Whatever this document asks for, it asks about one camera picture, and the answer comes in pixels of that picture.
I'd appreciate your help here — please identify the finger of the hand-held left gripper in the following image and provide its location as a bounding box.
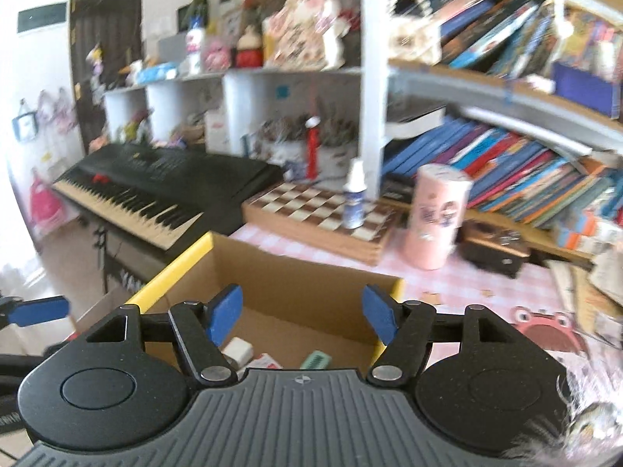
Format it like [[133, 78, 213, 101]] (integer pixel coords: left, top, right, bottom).
[[0, 296, 70, 327]]

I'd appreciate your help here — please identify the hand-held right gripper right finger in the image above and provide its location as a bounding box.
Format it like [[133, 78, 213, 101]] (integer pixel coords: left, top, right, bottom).
[[361, 284, 526, 385]]

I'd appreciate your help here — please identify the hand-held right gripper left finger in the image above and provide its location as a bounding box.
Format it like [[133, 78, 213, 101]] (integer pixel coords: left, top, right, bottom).
[[85, 284, 244, 385]]

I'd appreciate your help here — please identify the white charger cube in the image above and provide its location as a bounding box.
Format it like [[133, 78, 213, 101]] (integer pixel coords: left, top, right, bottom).
[[221, 338, 255, 368]]

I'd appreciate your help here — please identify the small white pink toy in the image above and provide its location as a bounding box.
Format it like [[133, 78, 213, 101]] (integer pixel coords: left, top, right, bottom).
[[246, 353, 283, 370]]

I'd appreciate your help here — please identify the yellow cardboard box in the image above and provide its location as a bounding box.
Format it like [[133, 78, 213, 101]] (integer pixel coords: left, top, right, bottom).
[[124, 231, 406, 385]]

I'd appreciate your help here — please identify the mint green plastic tool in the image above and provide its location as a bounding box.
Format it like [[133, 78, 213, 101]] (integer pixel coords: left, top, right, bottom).
[[299, 350, 333, 369]]

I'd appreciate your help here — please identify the pink checked desktop cloth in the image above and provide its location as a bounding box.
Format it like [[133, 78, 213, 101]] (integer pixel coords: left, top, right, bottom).
[[229, 224, 623, 385]]

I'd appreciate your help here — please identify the black keyboard stand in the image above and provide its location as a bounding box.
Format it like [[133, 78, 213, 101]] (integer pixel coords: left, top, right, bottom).
[[92, 224, 151, 297]]

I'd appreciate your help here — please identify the pink cartoon canister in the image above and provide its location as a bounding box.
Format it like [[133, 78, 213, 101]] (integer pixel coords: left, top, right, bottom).
[[403, 163, 474, 270]]

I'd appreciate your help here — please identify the pink doll dress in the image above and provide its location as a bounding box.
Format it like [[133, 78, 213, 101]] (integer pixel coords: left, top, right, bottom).
[[28, 165, 66, 237]]

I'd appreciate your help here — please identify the white blue spray bottle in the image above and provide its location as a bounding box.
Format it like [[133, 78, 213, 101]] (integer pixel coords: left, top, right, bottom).
[[341, 158, 366, 229]]

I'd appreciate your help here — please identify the wooden chess board box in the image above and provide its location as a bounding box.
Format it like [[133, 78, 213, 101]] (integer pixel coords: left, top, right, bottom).
[[242, 181, 402, 266]]

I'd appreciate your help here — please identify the black wooden box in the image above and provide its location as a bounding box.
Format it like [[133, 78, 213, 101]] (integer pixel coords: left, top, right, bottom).
[[458, 221, 531, 278]]

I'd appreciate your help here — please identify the black electronic keyboard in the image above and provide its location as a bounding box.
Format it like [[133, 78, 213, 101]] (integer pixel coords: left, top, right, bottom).
[[51, 143, 285, 254]]

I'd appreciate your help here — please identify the printed cartoon desk mat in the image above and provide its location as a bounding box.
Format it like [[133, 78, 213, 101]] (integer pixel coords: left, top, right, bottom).
[[506, 302, 623, 375]]

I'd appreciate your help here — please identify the white pencil pot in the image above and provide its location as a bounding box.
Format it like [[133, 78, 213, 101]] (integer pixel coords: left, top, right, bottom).
[[263, 117, 307, 161]]

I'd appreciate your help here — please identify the red spray bottle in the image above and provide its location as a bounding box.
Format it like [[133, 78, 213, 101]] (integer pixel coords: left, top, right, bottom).
[[304, 117, 322, 181]]

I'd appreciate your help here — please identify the small white carton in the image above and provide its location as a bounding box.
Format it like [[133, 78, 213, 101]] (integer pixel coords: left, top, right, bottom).
[[204, 109, 229, 151]]

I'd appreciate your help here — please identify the long row of blue books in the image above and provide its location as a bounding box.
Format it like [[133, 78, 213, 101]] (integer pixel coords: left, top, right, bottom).
[[382, 117, 619, 229]]

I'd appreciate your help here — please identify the yellow paper booklet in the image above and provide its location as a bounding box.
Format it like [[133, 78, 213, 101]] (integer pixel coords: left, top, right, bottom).
[[545, 260, 614, 332]]

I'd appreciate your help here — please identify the white cubby shelf unit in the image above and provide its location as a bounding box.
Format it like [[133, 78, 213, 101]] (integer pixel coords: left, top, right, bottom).
[[104, 65, 366, 156]]

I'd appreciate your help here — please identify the orange white carton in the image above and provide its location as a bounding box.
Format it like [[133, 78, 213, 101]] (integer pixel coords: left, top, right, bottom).
[[555, 207, 623, 235], [552, 226, 619, 255]]

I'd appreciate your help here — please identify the white fluffy fur trim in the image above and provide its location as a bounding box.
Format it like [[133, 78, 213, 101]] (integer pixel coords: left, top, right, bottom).
[[511, 365, 623, 467]]

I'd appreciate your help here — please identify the white bookshelf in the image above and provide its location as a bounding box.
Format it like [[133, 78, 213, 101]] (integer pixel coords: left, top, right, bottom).
[[357, 0, 623, 195]]

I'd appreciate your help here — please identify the blue tissue pack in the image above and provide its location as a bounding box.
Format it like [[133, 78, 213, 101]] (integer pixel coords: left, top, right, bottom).
[[136, 62, 178, 84]]

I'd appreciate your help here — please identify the pink gift box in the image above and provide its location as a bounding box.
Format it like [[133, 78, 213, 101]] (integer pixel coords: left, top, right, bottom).
[[203, 39, 232, 73]]

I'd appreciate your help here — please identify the white bottle blue cap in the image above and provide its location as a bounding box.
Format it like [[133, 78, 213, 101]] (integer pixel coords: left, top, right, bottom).
[[186, 14, 205, 76]]

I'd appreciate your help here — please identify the white quilted handbag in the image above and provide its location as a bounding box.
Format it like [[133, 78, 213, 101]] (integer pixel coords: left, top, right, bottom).
[[387, 0, 441, 66]]

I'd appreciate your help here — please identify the dark wooden door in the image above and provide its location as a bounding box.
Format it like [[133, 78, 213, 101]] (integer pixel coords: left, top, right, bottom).
[[68, 0, 144, 151]]

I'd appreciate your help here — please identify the pink white ceramic ornament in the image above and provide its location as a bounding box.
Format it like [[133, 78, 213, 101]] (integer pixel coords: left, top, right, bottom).
[[263, 0, 344, 71]]

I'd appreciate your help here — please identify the dark blue box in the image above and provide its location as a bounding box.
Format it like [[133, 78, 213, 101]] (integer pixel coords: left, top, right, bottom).
[[552, 61, 623, 120]]

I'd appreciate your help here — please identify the leaning row of colourful books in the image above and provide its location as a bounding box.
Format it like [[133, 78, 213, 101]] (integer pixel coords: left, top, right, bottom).
[[433, 0, 623, 79]]

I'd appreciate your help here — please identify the blue framed wall hanging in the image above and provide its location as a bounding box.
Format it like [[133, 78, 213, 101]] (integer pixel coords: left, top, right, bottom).
[[12, 100, 40, 143]]

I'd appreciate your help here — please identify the dark green wall board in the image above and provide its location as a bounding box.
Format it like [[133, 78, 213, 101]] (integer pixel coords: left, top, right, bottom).
[[17, 2, 67, 34]]

